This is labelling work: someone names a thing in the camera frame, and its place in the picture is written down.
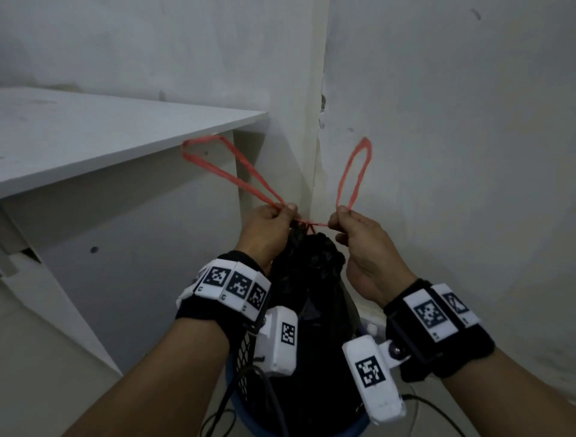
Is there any person's left hand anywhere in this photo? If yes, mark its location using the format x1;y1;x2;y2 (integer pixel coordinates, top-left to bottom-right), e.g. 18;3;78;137
234;203;300;275

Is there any person's right hand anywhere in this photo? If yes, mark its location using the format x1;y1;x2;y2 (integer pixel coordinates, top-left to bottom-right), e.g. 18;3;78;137
327;206;418;309

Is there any red drawstring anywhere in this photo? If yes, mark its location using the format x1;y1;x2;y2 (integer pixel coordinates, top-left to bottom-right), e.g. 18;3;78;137
181;134;373;236

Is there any person's right forearm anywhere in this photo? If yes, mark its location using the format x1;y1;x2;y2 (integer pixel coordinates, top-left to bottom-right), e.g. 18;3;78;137
439;348;576;437

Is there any person's left forearm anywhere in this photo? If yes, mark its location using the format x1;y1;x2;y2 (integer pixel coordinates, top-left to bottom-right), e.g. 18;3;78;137
61;315;231;437

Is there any black trash bag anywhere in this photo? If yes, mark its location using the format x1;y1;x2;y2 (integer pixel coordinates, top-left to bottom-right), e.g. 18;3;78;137
265;225;361;437

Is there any black wristband with marker tiles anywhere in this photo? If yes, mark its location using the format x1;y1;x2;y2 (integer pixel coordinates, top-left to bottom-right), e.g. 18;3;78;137
383;278;497;384
175;250;273;345

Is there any blue rimmed mesh trash bin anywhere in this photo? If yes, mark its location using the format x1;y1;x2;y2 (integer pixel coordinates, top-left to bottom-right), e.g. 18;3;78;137
224;311;376;437

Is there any white table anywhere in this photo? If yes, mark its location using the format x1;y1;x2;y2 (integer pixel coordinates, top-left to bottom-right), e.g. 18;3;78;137
0;86;270;377

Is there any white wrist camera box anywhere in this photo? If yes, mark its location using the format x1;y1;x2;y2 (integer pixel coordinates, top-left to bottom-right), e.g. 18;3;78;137
341;334;408;425
254;306;299;377

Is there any black cable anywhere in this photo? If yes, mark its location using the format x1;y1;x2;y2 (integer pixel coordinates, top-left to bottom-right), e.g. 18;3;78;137
199;358;290;437
400;393;470;437

